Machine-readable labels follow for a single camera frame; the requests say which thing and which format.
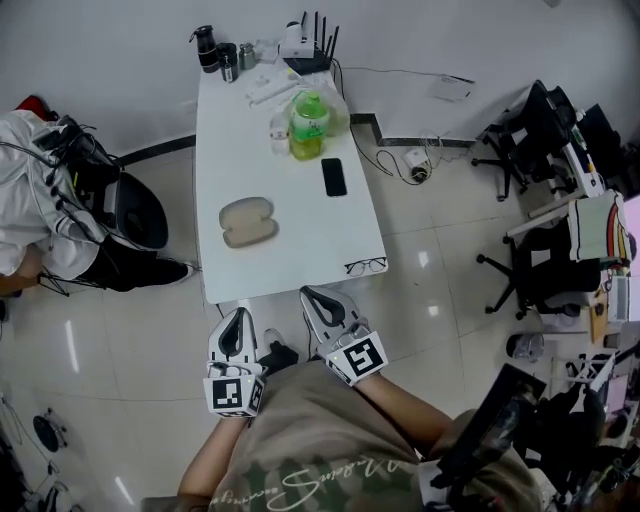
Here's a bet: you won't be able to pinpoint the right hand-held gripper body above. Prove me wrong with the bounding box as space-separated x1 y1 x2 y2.
314 322 390 388

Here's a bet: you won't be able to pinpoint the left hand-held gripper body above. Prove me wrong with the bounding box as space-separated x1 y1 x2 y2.
202 357 267 419

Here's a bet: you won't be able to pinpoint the black-rimmed eyeglasses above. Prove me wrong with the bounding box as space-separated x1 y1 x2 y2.
343 256 389 278

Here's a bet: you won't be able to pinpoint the beige glasses case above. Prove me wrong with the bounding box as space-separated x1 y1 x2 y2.
218 196 280 250

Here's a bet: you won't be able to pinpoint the person's left forearm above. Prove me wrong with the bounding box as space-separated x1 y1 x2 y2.
177 417 252 497

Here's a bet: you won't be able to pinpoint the person's right forearm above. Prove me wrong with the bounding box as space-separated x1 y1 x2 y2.
354 374 454 459

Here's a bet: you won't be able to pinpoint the person's left leg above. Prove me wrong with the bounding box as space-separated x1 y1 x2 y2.
259 327 301 377

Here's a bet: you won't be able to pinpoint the person's beige printed shirt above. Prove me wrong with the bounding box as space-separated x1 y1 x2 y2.
142 359 544 512

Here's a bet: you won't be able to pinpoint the black smartphone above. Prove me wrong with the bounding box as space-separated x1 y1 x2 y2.
320 157 349 199

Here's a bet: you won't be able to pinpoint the black chest-mounted box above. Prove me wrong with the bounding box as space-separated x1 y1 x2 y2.
430 363 549 492

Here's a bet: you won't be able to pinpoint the trash bin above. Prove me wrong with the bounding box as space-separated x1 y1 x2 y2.
505 332 546 364

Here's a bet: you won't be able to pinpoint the green tea bottle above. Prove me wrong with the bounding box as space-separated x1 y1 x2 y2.
288 91 332 163

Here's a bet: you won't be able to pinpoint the round black fan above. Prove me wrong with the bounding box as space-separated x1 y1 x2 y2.
32 407 69 454

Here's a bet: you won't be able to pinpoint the clear plastic bag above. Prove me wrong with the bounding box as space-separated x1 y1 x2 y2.
289 81 352 140

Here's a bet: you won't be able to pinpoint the black office chair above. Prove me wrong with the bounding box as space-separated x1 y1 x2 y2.
475 218 602 322
471 79 579 202

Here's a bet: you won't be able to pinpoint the white paper sheet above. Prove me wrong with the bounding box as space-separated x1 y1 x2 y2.
430 73 477 104

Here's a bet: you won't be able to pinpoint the black router with antennas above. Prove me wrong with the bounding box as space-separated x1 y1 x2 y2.
282 10 342 78

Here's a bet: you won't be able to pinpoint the white striped cushion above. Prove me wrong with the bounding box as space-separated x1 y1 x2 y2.
568 189 633 264

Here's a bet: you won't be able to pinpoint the black labelled flask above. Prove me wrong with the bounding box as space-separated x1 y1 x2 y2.
215 42 241 84

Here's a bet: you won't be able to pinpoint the white tissue packet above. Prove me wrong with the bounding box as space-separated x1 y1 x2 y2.
254 37 282 65

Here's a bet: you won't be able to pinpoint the white box device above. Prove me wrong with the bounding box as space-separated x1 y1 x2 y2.
278 20 317 59

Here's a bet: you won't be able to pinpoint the tall black sports bottle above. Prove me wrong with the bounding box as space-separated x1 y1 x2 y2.
188 24 222 75

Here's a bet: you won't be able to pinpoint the red cloth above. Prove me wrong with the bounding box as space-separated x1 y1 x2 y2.
13 94 59 124

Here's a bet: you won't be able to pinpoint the thin grey cable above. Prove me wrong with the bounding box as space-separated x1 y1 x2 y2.
343 66 442 82

